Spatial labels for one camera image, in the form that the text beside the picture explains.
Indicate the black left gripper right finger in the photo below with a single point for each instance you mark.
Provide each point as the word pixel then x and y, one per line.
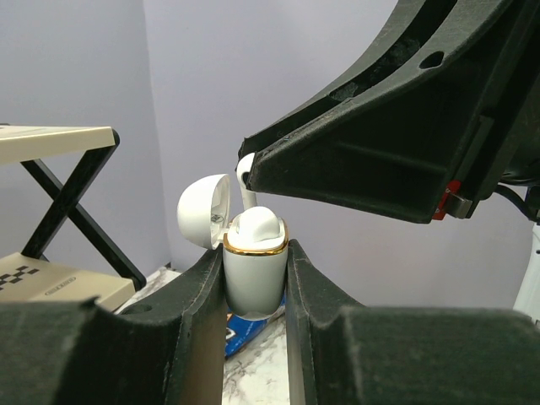
pixel 342 352

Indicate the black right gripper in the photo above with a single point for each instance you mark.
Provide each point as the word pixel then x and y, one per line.
pixel 486 80

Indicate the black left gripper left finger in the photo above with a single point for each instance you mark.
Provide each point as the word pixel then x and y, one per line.
pixel 167 348

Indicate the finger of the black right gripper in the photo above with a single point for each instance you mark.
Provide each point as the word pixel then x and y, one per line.
pixel 410 25
pixel 373 152

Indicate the white earbud charging case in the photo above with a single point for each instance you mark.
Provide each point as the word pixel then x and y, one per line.
pixel 254 244

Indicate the white earbud with stem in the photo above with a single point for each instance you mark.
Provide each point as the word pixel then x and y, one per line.
pixel 243 169

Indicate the blue Doritos chip bag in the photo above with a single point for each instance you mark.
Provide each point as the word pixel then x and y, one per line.
pixel 239 332

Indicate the beige three-tier shelf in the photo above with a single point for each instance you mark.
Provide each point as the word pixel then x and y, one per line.
pixel 64 161

